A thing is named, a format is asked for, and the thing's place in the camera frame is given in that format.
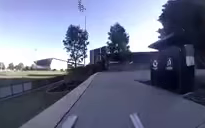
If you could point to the low dark hedge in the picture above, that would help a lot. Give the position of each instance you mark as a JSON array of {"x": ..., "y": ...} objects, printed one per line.
[{"x": 76, "y": 75}]

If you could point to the grey concrete path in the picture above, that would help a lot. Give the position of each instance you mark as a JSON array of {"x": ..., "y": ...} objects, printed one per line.
[{"x": 123, "y": 96}]

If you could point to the dark flat building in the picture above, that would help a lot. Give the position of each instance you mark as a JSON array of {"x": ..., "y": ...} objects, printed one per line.
[{"x": 143, "y": 58}]

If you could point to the white building with dark roof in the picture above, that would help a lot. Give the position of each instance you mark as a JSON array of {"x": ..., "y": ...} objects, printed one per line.
[{"x": 56, "y": 64}]

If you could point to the tall floodlight pole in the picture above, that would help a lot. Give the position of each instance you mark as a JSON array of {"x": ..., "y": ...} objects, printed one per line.
[{"x": 80, "y": 6}]

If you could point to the pale concrete kerb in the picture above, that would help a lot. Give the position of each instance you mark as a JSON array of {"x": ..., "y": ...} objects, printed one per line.
[{"x": 56, "y": 111}]

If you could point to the robot's own part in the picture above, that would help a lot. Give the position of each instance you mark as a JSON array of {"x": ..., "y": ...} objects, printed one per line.
[
  {"x": 69, "y": 122},
  {"x": 136, "y": 120}
]

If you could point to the dark waste bin station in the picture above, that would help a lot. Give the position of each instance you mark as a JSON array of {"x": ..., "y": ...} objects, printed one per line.
[{"x": 176, "y": 73}]

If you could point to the green grass field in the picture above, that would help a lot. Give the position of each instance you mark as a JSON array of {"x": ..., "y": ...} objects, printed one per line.
[{"x": 23, "y": 74}]

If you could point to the distant row of trees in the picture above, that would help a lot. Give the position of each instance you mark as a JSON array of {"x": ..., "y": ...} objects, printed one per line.
[{"x": 10, "y": 66}]

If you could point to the low railing fence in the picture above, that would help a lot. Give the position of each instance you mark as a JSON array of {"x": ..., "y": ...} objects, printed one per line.
[{"x": 13, "y": 90}]

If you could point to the group of big dark trees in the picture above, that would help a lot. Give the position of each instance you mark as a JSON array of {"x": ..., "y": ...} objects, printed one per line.
[{"x": 190, "y": 20}]

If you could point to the dark grass verge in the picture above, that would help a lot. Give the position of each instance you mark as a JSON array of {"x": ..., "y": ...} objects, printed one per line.
[{"x": 203, "y": 96}]

